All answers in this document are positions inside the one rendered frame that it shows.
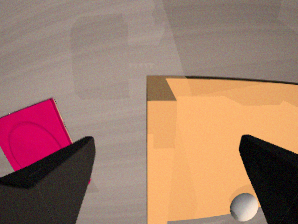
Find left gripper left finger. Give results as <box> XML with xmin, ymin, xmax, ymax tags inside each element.
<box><xmin>0</xmin><ymin>136</ymin><xmax>96</xmax><ymax>224</ymax></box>

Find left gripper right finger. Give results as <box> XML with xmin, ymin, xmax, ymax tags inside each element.
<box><xmin>239</xmin><ymin>134</ymin><xmax>298</xmax><ymax>224</ymax></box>

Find orange tray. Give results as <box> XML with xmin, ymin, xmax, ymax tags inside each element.
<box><xmin>146</xmin><ymin>75</ymin><xmax>298</xmax><ymax>224</ymax></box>

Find white ball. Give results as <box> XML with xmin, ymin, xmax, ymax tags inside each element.
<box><xmin>230</xmin><ymin>193</ymin><xmax>258</xmax><ymax>221</ymax></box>

